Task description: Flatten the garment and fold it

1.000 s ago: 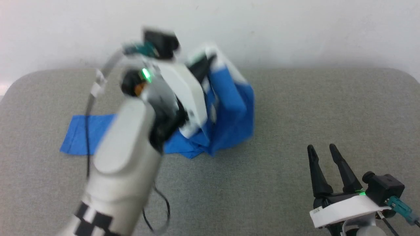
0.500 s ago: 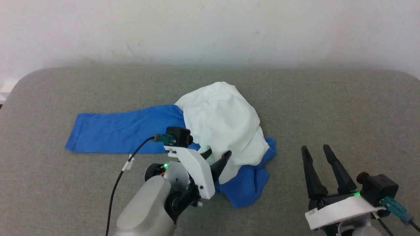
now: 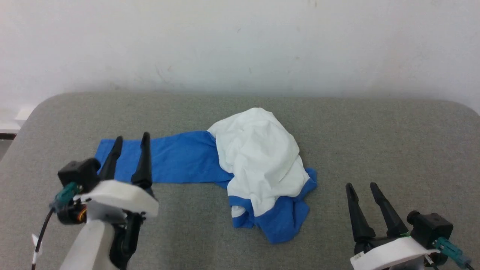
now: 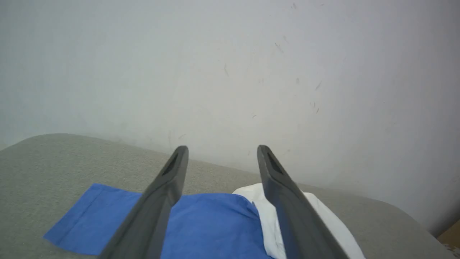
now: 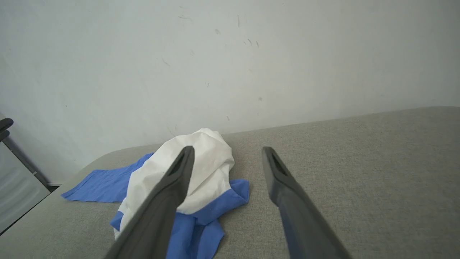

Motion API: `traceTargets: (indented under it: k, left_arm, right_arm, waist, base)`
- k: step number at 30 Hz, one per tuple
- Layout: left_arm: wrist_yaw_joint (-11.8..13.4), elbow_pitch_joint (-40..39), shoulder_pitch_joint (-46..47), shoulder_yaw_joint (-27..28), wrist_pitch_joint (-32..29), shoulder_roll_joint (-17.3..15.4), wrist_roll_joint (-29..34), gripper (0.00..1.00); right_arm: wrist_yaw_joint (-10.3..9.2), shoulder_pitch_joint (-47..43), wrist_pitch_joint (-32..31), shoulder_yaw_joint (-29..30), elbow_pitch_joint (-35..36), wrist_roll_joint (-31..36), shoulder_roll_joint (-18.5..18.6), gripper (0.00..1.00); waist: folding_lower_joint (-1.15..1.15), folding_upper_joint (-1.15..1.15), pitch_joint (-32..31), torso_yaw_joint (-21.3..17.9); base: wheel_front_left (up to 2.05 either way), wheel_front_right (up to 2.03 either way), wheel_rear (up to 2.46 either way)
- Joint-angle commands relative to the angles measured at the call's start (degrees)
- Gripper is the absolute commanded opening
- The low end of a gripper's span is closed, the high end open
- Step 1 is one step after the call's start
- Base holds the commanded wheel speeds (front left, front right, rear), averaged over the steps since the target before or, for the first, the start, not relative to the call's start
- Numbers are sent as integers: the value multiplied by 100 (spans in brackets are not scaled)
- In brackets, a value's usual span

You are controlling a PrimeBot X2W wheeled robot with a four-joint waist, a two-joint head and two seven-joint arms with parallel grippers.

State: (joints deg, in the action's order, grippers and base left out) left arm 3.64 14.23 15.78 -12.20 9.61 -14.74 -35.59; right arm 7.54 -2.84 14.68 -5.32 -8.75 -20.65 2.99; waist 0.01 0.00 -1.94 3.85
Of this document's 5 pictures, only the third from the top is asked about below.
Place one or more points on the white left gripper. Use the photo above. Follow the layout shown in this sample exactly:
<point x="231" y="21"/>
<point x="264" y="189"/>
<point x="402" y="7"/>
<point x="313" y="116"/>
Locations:
<point x="120" y="197"/>

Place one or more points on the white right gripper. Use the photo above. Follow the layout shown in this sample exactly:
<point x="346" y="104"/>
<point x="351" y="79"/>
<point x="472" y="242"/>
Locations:
<point x="390" y="253"/>

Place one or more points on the blue and white garment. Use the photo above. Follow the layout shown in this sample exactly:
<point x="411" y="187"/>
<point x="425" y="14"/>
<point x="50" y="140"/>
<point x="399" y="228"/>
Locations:
<point x="258" y="157"/>

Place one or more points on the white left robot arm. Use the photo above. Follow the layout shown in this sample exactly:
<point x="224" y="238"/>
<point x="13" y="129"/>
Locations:
<point x="88" y="247"/>

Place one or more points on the grey fabric sofa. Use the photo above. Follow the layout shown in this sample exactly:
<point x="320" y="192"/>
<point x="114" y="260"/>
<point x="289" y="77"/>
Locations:
<point x="375" y="150"/>

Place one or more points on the white and dark baseboard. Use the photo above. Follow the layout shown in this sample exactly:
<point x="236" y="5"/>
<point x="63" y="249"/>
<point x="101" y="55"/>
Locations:
<point x="13" y="122"/>

